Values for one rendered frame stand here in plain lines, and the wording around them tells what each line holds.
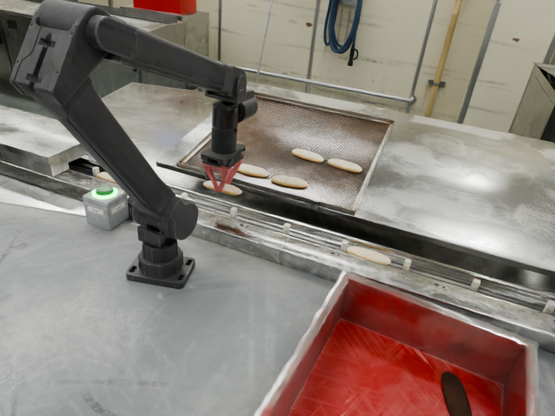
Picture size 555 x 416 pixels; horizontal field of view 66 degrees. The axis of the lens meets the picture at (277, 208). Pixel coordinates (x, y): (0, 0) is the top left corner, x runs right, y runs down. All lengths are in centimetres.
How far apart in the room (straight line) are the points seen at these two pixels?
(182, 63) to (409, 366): 64
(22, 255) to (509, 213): 112
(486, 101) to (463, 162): 300
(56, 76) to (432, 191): 91
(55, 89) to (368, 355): 62
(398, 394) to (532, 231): 57
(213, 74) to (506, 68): 362
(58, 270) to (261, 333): 44
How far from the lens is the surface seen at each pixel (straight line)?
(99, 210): 105
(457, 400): 78
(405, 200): 112
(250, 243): 95
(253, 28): 500
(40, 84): 59
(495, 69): 427
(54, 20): 62
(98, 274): 94
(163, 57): 72
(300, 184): 110
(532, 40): 426
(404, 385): 78
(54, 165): 125
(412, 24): 454
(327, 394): 73
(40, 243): 107
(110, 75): 396
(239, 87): 90
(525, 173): 137
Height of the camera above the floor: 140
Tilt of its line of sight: 30 degrees down
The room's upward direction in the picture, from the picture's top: 6 degrees clockwise
